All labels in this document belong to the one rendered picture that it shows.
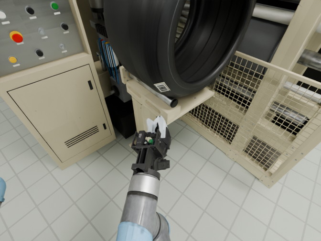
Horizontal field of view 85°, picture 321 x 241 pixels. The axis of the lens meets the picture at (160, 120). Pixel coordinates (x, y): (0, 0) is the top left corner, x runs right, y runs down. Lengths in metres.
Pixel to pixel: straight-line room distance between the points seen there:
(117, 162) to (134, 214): 1.29
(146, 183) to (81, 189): 1.26
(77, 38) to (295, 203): 1.96
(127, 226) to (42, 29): 1.07
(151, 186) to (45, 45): 1.04
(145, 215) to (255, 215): 1.28
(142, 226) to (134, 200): 0.05
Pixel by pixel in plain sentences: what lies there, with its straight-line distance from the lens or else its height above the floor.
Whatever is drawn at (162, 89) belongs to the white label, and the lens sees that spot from 0.66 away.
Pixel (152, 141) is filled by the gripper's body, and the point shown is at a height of 1.05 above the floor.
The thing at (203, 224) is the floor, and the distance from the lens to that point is 1.49.
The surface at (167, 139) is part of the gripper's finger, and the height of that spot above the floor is 1.01.
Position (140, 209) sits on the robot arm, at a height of 1.02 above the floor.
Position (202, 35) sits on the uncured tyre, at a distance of 1.09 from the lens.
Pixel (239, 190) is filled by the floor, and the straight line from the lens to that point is 1.66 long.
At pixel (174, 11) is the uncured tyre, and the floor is 1.29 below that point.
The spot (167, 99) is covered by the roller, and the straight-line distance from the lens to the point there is 0.80.
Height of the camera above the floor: 1.42
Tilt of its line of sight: 46 degrees down
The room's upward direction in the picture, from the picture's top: straight up
